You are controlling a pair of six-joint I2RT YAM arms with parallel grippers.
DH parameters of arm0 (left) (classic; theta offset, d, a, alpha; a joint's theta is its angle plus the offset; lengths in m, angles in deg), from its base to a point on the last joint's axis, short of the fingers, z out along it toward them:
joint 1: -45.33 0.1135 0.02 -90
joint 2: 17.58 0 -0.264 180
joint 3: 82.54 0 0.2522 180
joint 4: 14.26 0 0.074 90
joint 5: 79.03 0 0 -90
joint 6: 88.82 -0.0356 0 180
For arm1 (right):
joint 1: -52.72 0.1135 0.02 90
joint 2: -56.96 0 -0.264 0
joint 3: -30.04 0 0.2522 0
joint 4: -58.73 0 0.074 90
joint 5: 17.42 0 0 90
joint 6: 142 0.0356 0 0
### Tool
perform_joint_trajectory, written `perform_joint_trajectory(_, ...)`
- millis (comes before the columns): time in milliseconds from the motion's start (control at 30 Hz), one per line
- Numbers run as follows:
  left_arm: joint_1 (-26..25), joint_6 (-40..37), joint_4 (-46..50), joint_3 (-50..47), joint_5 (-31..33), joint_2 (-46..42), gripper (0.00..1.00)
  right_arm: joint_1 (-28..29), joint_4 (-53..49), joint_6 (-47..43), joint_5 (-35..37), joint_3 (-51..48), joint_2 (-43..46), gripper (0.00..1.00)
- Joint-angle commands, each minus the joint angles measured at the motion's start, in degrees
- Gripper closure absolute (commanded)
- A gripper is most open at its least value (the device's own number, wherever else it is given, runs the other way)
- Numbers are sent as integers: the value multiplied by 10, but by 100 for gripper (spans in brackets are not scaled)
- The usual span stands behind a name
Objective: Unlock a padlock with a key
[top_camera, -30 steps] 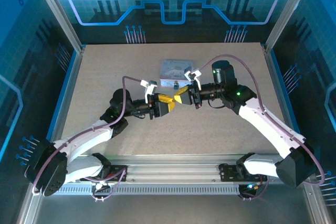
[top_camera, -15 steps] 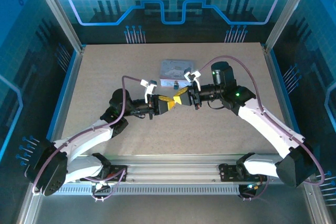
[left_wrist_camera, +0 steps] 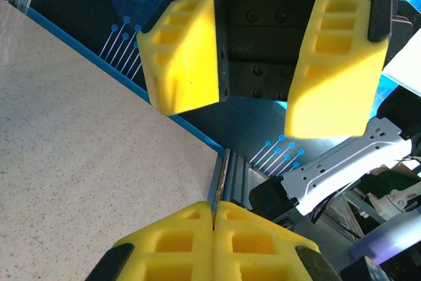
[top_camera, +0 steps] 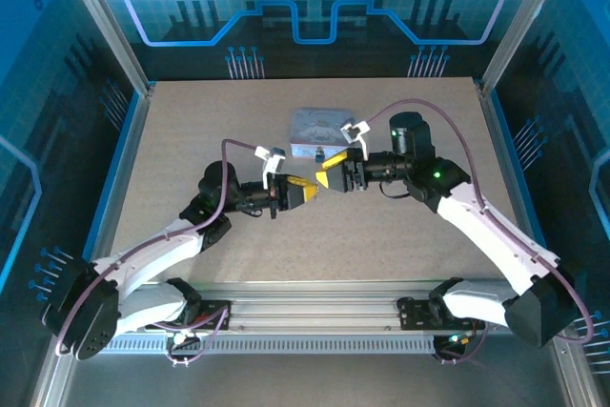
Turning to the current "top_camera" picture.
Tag pastel cartoon tin box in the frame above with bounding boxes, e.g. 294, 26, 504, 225
287, 108, 359, 161

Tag slotted grey cable duct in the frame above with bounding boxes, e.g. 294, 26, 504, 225
97, 333, 458, 356

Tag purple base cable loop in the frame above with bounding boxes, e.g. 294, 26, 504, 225
152, 305, 231, 368
432, 325, 491, 366

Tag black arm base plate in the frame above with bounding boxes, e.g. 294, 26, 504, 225
396, 295, 487, 332
145, 298, 233, 333

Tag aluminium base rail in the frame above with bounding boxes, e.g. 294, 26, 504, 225
137, 278, 542, 333

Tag aluminium frame post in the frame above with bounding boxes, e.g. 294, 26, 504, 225
478, 0, 576, 93
52, 0, 154, 96

